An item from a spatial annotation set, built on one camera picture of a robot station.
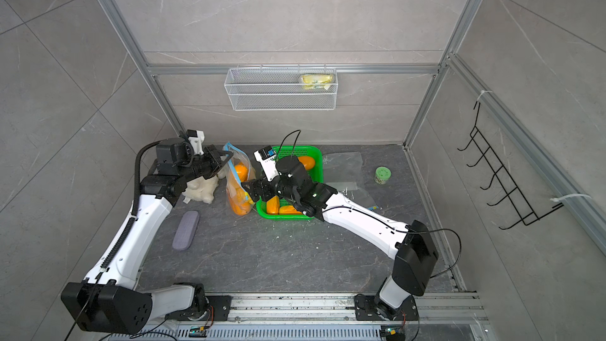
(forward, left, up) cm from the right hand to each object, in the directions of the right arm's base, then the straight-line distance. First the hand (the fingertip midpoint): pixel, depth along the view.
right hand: (254, 178), depth 71 cm
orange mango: (+5, +5, -2) cm, 7 cm away
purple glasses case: (-6, +30, -25) cm, 39 cm away
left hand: (+8, +7, +4) cm, 12 cm away
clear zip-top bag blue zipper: (0, +8, -13) cm, 15 cm away
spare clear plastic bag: (+23, -33, -27) cm, 48 cm away
